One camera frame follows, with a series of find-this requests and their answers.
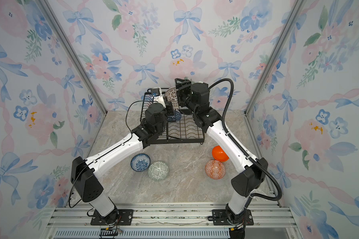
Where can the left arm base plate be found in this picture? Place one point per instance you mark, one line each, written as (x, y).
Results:
(122, 215)

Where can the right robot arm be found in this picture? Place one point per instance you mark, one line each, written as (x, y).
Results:
(250, 169)

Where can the right corner aluminium profile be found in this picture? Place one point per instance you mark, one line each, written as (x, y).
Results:
(278, 47)

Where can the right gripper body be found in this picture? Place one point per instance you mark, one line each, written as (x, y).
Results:
(185, 93)

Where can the black wire dish rack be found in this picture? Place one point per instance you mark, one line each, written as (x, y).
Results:
(180, 128)

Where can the aluminium mounting rail frame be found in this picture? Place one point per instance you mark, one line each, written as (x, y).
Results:
(173, 221)

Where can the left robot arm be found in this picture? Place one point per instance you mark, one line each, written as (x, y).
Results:
(86, 172)

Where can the left corner aluminium profile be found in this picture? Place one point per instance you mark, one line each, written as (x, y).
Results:
(56, 26)

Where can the orange bowl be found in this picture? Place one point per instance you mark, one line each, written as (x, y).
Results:
(219, 154)

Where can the brown white patterned bowl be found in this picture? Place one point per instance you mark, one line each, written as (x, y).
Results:
(171, 95)

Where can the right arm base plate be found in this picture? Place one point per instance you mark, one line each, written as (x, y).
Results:
(219, 218)

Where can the dark blue patterned bowl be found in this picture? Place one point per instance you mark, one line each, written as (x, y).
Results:
(175, 118)

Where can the corner aluminium profile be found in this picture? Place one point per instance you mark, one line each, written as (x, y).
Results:
(278, 47)
(56, 26)

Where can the blue floral bowl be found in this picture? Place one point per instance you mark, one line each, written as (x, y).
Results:
(140, 162)

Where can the red patterned bowl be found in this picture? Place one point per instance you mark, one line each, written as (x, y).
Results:
(215, 169)

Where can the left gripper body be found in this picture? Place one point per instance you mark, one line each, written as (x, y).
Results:
(168, 110)

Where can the green patterned bowl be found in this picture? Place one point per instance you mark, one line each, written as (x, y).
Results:
(158, 171)

